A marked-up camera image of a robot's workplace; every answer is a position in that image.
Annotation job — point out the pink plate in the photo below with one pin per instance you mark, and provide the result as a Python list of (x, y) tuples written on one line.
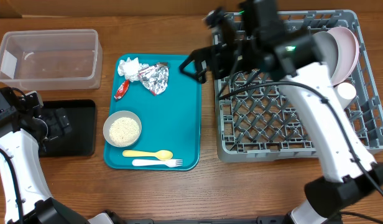
[(348, 54)]

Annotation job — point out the teal serving tray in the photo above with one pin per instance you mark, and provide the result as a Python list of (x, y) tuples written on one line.
[(170, 120)]

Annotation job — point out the red sauce packet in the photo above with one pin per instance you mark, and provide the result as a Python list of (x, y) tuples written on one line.
[(121, 91)]

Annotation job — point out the yellow plastic spoon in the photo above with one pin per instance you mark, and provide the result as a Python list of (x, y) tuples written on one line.
[(162, 155)]

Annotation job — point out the clear plastic bin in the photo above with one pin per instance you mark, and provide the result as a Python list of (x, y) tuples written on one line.
[(67, 59)]

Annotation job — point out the grey plate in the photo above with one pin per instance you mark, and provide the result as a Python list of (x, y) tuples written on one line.
[(329, 48)]

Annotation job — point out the white plastic fork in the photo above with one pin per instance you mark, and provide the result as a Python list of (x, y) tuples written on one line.
[(149, 162)]

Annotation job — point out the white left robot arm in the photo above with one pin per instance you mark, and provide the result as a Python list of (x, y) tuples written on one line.
[(22, 134)]

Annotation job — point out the black plastic tray bin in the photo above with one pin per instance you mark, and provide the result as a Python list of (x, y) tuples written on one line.
[(82, 116)]

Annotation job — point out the grey bowl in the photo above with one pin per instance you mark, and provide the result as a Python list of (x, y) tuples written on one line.
[(112, 118)]

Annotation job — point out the white cup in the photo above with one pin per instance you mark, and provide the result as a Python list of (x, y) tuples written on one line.
[(345, 93)]

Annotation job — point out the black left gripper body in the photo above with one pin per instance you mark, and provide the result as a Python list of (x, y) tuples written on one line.
[(51, 126)]

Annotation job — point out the crumpled white tissue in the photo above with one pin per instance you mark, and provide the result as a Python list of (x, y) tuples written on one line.
[(130, 68)]

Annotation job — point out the crumpled silver foil wrapper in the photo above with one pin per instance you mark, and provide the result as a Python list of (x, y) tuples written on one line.
[(155, 78)]

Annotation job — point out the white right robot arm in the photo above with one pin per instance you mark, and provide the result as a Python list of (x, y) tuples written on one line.
[(350, 172)]

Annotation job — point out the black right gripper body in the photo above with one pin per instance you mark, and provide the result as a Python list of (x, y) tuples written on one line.
[(231, 54)]

